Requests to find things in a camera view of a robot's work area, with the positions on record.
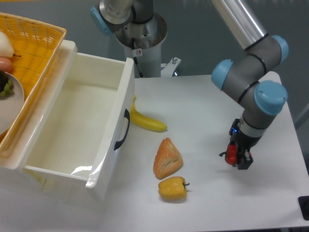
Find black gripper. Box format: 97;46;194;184
229;118;263;170

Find red bell pepper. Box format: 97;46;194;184
219;144;237;166

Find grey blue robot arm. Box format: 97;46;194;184
90;0;289;170

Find yellow bell pepper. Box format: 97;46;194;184
158;176;190;200

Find black corner object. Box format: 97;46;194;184
298;196;309;221

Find orange pastry bread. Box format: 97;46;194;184
153;137;183;180

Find yellow banana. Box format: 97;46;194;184
130;95;167;132

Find white plastic drawer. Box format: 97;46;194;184
25;53;135;201

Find white drawer cabinet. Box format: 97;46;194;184
0;40;77;201

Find yellow woven basket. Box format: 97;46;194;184
0;13;67;157

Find white plate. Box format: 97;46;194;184
0;74;25;134

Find green grapes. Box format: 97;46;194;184
0;80;14;98

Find pink sausage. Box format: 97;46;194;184
0;58;13;73

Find white mounting bracket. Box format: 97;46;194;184
161;57;181;77

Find black drawer handle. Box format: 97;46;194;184
114;108;131;151

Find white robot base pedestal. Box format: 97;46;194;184
115;13;167;78

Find black cable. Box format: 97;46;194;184
131;38;145;78

